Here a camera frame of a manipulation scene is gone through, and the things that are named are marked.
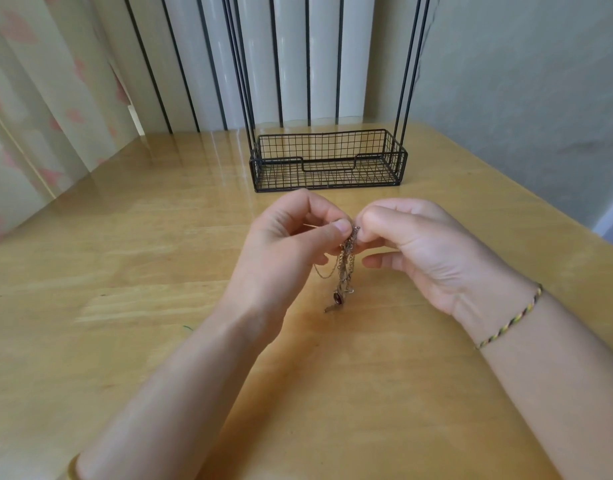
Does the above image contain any black wire jewelry rack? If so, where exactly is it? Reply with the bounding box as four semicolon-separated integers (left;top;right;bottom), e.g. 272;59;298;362
219;0;442;193

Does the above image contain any chain necklace with pendant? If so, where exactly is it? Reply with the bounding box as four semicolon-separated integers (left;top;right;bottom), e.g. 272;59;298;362
303;221;362;315

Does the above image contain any person's right forearm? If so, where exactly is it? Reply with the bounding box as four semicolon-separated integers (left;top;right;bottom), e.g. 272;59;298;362
476;293;613;480

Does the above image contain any person's right hand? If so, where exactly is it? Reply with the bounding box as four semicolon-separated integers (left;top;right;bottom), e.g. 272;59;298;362
355;197;540;348

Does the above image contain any person's left hand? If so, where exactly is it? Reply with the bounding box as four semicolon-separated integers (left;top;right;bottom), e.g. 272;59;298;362
209;189;356;348

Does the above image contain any white black-striped curtain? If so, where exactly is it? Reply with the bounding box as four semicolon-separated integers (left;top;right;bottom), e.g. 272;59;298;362
91;0;380;137

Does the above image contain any person's left forearm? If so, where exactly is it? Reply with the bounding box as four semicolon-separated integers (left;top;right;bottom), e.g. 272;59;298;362
59;313;266;480

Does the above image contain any braided cord bracelet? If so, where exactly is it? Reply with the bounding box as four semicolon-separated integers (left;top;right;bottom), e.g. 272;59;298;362
474;283;546;352

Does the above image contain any pink floral curtain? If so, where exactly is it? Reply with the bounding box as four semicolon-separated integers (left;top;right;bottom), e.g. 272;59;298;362
0;0;140;249

